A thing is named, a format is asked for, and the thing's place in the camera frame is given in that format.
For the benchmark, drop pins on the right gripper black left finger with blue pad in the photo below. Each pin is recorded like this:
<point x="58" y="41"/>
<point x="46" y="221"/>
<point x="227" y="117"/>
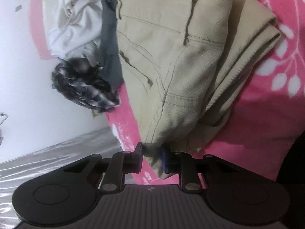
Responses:
<point x="107" y="174"/>

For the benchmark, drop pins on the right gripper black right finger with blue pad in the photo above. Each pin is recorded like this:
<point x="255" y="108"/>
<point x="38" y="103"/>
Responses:
<point x="198" y="174"/>

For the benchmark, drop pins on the beige khaki trousers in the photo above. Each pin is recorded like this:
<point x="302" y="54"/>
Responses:
<point x="184" y="62"/>

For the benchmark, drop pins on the black white plaid shirt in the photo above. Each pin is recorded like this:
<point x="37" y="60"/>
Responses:
<point x="80" y="82"/>

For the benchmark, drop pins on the pink floral bed sheet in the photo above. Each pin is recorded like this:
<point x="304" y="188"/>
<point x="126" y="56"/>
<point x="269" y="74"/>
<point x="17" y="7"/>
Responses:
<point x="266" y="116"/>

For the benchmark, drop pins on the grey sheer curtain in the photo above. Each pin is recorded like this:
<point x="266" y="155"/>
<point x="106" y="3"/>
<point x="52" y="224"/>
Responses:
<point x="17" y="171"/>

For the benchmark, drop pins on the dark grey elastic shorts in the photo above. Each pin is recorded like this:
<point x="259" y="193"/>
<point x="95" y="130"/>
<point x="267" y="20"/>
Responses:
<point x="108" y="56"/>

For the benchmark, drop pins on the white crumpled garment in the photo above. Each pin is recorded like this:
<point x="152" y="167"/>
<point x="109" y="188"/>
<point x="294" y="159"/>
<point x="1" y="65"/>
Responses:
<point x="75" y="31"/>

